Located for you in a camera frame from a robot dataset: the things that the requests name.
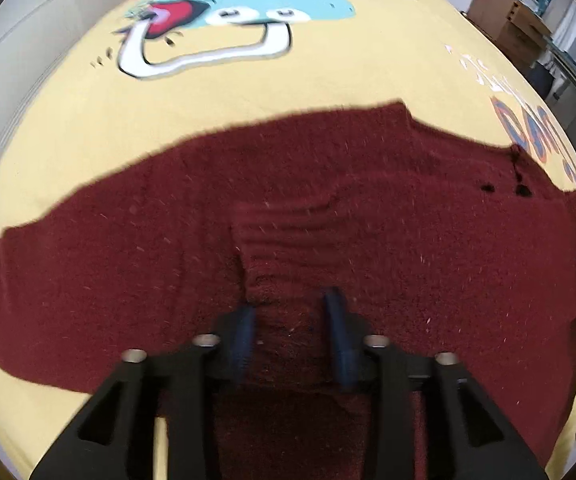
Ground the white cabinet door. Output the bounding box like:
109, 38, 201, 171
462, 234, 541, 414
0, 0, 169, 171

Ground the yellow cartoon printed blanket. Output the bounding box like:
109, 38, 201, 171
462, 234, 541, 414
0, 0, 576, 480

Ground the dark bag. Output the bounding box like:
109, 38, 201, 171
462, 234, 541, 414
526, 61, 557, 100

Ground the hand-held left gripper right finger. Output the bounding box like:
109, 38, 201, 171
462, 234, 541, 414
322, 287, 551, 480

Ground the maroon knit sweater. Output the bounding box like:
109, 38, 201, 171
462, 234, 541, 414
0, 101, 576, 480

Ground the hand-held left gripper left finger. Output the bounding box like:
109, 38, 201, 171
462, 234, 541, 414
30, 304, 257, 480

